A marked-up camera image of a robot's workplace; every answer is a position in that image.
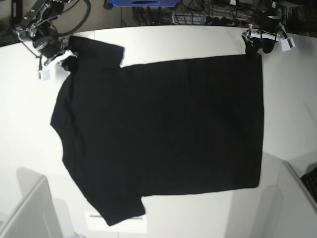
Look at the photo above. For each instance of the grey left partition panel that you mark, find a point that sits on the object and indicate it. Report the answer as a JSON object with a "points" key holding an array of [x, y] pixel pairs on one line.
{"points": [[34, 216]]}

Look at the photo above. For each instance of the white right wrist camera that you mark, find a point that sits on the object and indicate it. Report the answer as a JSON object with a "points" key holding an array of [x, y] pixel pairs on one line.
{"points": [[43, 74]]}

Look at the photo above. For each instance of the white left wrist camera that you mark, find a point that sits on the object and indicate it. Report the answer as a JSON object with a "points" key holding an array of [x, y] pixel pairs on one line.
{"points": [[287, 44]]}

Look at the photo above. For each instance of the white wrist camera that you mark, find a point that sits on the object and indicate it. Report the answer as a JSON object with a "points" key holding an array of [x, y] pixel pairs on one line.
{"points": [[43, 74], [287, 44]]}

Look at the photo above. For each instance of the black T-shirt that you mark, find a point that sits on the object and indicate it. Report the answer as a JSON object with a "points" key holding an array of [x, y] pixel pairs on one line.
{"points": [[177, 127]]}

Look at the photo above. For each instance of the grey partition panel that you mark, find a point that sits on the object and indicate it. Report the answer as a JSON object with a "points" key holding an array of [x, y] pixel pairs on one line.
{"points": [[286, 209], [34, 216]]}

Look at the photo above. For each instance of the blue box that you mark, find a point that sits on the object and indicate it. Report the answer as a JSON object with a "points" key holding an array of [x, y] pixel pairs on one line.
{"points": [[135, 3]]}

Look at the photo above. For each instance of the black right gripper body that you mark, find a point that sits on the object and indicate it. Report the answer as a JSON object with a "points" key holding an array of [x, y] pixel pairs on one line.
{"points": [[49, 44]]}

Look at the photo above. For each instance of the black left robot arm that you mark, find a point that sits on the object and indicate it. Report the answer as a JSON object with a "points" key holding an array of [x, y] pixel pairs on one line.
{"points": [[272, 7]]}

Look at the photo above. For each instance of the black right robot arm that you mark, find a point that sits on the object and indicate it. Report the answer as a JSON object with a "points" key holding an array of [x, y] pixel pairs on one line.
{"points": [[35, 27]]}

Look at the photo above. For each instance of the grey right partition panel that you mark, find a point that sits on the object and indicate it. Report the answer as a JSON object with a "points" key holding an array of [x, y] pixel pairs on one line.
{"points": [[286, 209]]}

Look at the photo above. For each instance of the black keyboard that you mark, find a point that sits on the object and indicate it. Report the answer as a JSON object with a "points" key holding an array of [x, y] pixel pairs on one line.
{"points": [[310, 181]]}

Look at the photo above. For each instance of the black power strip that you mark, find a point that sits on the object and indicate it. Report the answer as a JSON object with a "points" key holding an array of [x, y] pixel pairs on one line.
{"points": [[223, 21]]}

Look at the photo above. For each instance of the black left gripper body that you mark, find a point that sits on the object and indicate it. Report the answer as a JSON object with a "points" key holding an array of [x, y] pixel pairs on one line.
{"points": [[268, 32]]}

